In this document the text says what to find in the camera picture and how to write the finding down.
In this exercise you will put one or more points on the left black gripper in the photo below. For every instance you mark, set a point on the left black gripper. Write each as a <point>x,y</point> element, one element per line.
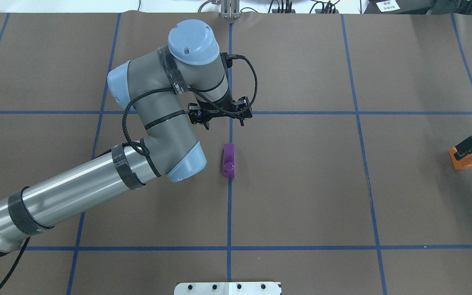
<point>195,115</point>

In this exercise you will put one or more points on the orange trapezoid block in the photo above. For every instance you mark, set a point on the orange trapezoid block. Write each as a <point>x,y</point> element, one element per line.
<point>460,164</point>

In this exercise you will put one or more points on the purple trapezoid block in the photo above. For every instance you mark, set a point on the purple trapezoid block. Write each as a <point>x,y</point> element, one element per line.
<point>228,161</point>

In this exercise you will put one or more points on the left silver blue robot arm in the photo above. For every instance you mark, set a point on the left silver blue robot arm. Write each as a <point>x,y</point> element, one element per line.
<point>163,94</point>

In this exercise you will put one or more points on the aluminium frame post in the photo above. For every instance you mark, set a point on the aluminium frame post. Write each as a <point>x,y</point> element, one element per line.
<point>229,9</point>

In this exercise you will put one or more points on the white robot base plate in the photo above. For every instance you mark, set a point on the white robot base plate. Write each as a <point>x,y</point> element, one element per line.
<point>229,288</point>

